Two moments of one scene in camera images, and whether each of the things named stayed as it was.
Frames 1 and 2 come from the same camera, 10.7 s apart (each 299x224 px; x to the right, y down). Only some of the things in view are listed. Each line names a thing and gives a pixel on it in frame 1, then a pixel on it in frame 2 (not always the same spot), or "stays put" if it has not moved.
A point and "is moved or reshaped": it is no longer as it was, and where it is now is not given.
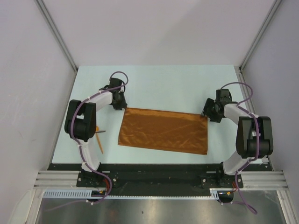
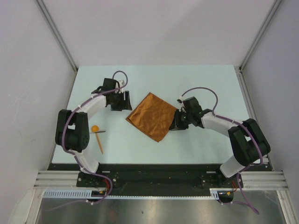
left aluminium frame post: [43, 7] stays put
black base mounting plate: [158, 179] stays put
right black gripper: [210, 102] → [176, 124]
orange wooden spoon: [97, 129] stays put
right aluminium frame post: [271, 14] stays put
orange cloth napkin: [169, 130] is moved or reshaped
